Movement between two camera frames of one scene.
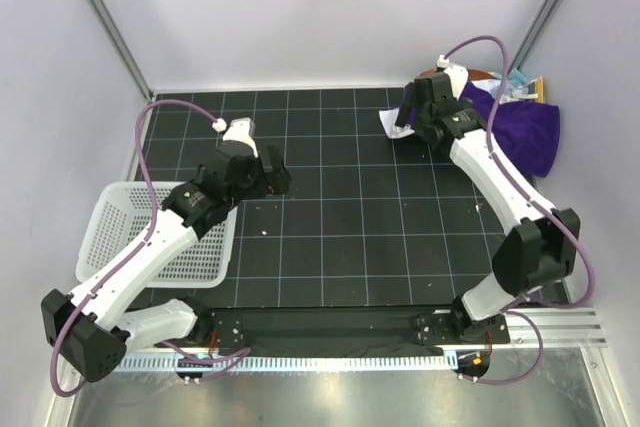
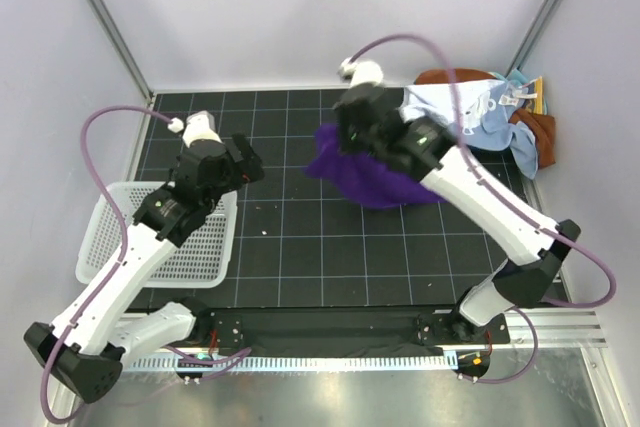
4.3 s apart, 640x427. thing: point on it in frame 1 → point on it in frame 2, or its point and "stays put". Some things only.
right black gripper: [404, 112] → [340, 125]
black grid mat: [372, 220] stays put
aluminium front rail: [559, 327] stays put
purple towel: [523, 134] → [368, 180]
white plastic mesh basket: [119, 215] stays put
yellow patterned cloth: [536, 90] stays put
